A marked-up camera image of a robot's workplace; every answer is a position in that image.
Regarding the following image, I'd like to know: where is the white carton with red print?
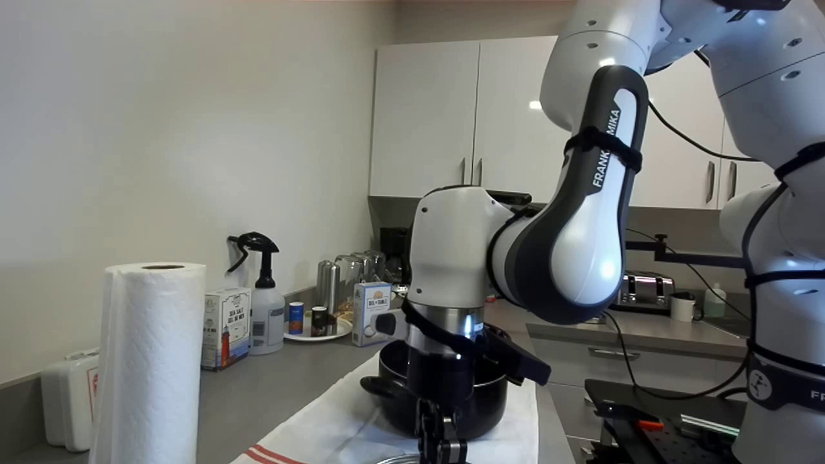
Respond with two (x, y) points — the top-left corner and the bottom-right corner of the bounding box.
(200, 286), (253, 374)

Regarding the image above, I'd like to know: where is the metal drawer handle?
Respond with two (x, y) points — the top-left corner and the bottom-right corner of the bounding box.
(587, 346), (642, 360)

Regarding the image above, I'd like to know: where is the black cooking pot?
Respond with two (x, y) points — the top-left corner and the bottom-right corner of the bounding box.
(356, 337), (509, 444)

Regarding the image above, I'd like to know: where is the white paper towel roll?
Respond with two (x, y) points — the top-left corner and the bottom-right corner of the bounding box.
(87, 260), (208, 464)

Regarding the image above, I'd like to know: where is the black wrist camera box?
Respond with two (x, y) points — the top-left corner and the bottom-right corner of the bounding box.
(477, 327), (553, 389)

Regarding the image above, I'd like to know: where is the small pale bottle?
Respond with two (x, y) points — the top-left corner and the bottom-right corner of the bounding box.
(702, 282), (730, 324)

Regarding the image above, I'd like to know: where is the black camera on mount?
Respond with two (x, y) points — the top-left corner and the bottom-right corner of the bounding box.
(489, 189), (537, 208)

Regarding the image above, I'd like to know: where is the white cloth with red stripes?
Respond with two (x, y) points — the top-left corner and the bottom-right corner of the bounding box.
(230, 350), (542, 464)

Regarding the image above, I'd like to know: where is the silver toaster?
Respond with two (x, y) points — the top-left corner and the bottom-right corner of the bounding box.
(615, 271), (677, 314)

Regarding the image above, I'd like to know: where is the small jar with blue label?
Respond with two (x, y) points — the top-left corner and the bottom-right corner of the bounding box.
(285, 300), (306, 337)

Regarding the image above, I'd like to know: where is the metal utensil rack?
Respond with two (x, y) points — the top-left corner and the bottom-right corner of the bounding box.
(339, 249), (386, 288)

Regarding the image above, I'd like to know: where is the black device with red button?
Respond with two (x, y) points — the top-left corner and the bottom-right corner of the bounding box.
(582, 376), (747, 464)

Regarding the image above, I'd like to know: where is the spray bottle with black trigger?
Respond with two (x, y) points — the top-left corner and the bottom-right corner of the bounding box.
(223, 230), (285, 358)

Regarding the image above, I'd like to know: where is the white carton with grey print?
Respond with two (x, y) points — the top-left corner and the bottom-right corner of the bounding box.
(351, 279), (397, 349)

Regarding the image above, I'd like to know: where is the white cup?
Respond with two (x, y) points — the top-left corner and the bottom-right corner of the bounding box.
(668, 295), (698, 324)

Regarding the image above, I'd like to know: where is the small dark jar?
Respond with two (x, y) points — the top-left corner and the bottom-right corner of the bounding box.
(310, 305), (332, 337)

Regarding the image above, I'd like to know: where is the tall metal canister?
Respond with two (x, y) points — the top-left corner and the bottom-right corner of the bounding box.
(315, 258), (344, 318)

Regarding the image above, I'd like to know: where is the black power cable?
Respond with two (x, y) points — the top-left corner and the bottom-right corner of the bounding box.
(598, 306), (752, 398)

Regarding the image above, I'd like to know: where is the white cabinet door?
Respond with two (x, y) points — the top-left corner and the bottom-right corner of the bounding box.
(718, 118), (781, 208)
(471, 34), (574, 207)
(628, 55), (730, 211)
(368, 42), (482, 203)

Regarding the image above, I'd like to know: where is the white plastic container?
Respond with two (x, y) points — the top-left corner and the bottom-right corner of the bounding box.
(36, 346), (100, 456)

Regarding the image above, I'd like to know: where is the white plate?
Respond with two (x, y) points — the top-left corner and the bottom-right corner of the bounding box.
(281, 318), (356, 346)

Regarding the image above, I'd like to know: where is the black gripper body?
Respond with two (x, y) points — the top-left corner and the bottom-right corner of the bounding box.
(409, 336), (482, 434)

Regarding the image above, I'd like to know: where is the black coffee machine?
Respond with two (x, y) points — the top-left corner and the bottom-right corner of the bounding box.
(377, 225), (418, 286)

